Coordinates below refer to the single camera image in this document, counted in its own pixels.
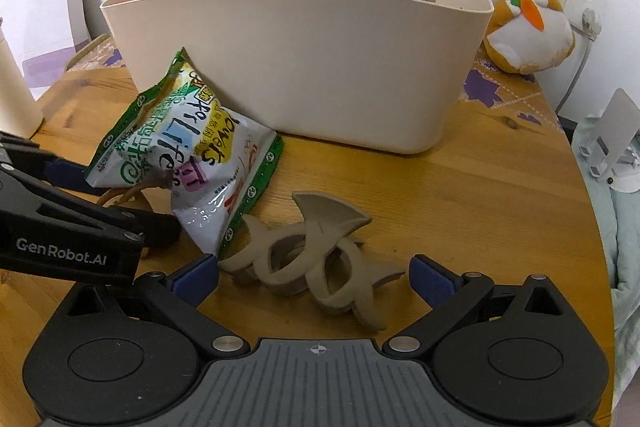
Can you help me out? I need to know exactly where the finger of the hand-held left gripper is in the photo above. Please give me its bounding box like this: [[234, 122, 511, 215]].
[[0, 132, 101, 195], [0, 172, 182, 252]]

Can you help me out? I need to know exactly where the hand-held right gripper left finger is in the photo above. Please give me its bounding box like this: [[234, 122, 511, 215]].
[[60, 254, 252, 362]]

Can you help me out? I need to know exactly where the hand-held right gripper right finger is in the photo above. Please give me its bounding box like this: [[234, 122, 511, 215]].
[[382, 254, 576, 358]]

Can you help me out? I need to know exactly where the green and white snack packet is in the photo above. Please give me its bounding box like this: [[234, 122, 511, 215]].
[[82, 48, 286, 256]]

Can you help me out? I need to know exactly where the taupe hair claw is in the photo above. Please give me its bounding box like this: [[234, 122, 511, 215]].
[[217, 190, 406, 333]]

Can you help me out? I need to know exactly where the beige plastic storage basket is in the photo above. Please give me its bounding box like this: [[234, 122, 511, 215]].
[[100, 0, 496, 156]]

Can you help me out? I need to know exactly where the wooden desktop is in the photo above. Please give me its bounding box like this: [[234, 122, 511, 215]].
[[0, 52, 618, 427]]

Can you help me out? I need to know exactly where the white tumbler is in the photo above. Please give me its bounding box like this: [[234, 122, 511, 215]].
[[0, 19, 43, 138]]

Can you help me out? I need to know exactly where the purple box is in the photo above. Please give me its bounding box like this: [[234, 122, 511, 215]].
[[20, 39, 93, 90]]

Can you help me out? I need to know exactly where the pale green bedding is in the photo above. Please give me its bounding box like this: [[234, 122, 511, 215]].
[[570, 114, 640, 388]]

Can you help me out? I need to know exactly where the white phone stand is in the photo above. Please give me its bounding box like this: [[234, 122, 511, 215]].
[[577, 88, 640, 192]]

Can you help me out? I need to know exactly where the orange hamster plush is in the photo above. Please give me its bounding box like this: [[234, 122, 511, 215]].
[[467, 0, 577, 75]]

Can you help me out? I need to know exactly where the white plug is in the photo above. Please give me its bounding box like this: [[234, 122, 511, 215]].
[[580, 8, 603, 40]]

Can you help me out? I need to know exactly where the white cable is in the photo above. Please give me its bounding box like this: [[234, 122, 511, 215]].
[[555, 34, 593, 112]]

